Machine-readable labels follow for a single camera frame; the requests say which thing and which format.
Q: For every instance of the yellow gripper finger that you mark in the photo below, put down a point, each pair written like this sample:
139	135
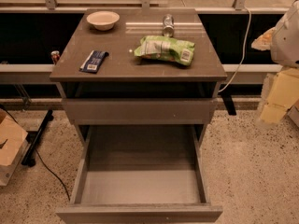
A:
264	41

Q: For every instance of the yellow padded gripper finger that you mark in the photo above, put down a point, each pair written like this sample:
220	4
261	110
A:
279	93

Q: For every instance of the green rice chip bag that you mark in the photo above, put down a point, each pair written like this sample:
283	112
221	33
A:
164	48

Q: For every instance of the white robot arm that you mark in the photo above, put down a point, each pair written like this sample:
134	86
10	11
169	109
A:
285	41

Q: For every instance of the grey drawer cabinet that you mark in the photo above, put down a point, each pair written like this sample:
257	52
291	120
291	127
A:
122	75

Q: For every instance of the open grey middle drawer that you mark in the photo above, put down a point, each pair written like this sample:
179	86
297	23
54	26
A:
140	175

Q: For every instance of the closed grey top drawer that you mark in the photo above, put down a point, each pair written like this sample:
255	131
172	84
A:
139	112

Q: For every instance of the cardboard box right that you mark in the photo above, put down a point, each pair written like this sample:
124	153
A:
294	113

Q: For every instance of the cardboard box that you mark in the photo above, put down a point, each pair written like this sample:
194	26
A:
12	145
294	113

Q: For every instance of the silver drink can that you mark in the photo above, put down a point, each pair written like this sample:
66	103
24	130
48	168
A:
168	25

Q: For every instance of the white ceramic bowl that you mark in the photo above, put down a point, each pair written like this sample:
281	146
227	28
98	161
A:
103	20

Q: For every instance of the dark blue snack packet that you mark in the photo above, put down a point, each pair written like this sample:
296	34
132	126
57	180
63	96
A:
93	62

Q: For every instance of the red can behind cabinet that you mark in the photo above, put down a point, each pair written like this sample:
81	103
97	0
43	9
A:
55	56

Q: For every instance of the black stand leg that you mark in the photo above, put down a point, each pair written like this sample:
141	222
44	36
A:
33	138

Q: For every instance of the cardboard box left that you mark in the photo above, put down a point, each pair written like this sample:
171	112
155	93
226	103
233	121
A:
12	145

